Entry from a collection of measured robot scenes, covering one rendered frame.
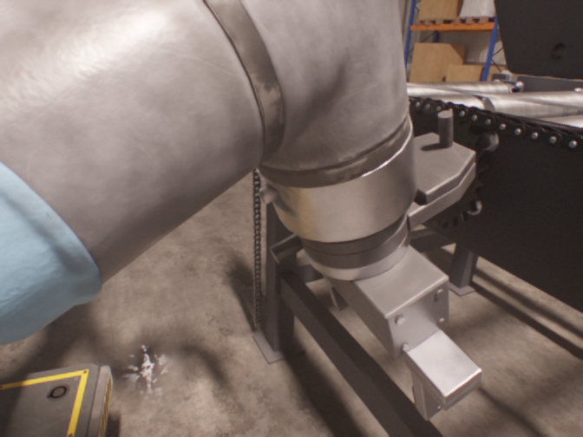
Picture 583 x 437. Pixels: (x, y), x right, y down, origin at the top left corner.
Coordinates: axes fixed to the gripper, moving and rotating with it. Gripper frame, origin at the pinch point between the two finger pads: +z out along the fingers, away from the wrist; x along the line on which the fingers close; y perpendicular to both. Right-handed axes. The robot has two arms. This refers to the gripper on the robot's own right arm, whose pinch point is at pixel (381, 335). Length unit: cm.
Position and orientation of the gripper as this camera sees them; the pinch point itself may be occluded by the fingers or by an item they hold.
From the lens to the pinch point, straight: 38.0
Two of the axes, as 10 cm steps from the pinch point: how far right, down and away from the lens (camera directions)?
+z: 2.9, 7.2, 6.3
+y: -8.5, 4.9, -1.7
